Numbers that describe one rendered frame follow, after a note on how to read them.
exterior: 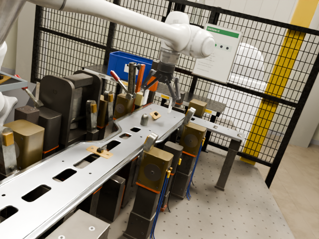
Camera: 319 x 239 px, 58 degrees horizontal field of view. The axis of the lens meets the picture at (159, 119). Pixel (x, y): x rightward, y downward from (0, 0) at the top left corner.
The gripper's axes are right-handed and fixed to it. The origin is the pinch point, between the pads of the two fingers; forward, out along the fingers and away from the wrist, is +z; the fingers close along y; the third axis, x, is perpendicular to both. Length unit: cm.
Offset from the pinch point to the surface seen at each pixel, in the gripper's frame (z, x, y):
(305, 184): 105, 222, 126
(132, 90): -3.3, -1.4, -13.1
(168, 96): 3.6, 32.1, -5.2
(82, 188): 6, -66, 7
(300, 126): 72, 351, 117
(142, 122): 4.5, -14.4, 0.2
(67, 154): 6, -55, -6
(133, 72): -11.3, 0.8, -15.2
